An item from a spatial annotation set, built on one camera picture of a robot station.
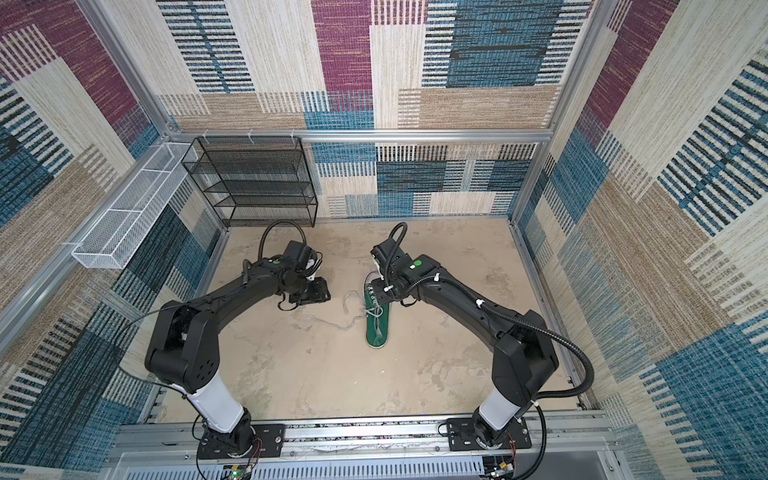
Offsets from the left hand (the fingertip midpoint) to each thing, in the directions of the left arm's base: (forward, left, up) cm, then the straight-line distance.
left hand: (326, 292), depth 91 cm
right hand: (-5, -18, +7) cm, 20 cm away
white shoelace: (+1, -8, -9) cm, 12 cm away
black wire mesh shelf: (+41, +28, +10) cm, 51 cm away
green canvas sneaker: (-7, -17, -5) cm, 19 cm away
